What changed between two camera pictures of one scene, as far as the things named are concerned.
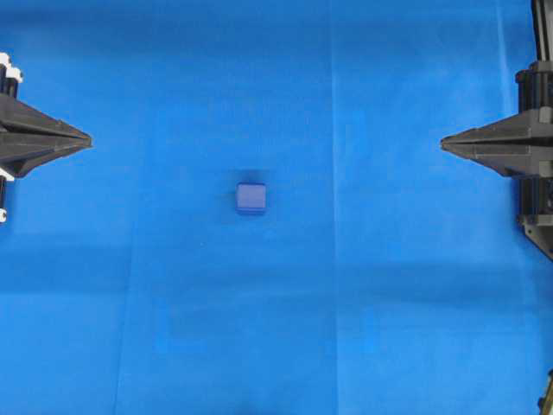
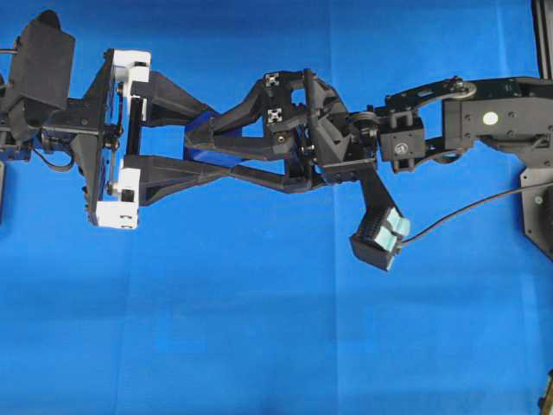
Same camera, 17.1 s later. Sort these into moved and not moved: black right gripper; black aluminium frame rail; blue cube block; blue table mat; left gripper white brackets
Moved: left gripper white brackets; black right gripper; blue cube block
Not moved: black aluminium frame rail; blue table mat
